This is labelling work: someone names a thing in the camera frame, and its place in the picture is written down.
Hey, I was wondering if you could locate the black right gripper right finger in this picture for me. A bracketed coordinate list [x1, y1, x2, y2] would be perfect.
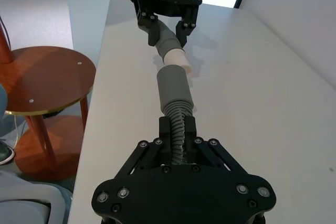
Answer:
[185, 117, 249, 175]

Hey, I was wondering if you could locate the grey corrugated hose with cuff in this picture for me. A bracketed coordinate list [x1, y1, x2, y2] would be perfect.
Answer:
[156, 65, 195, 166]

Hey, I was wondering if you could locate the thin white cable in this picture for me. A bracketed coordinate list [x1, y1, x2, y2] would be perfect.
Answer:
[12, 115, 19, 151]

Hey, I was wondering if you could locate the grey elbow pipe cream tip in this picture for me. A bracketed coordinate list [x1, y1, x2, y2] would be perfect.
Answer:
[153, 22, 194, 78]

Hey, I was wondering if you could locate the round brown wooden side table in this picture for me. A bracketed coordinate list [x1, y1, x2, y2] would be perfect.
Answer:
[0, 46, 97, 182]

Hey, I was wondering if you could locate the person's shoe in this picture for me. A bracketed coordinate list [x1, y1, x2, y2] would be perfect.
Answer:
[0, 140, 15, 166]

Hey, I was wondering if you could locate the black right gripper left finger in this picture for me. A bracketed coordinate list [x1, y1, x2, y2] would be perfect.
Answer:
[115, 116, 174, 180]

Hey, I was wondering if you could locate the grey upholstered chair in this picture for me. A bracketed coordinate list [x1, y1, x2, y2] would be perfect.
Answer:
[0, 168, 73, 224]

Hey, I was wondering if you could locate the orange wooden pole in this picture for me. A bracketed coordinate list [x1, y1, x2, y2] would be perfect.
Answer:
[0, 16, 12, 65]

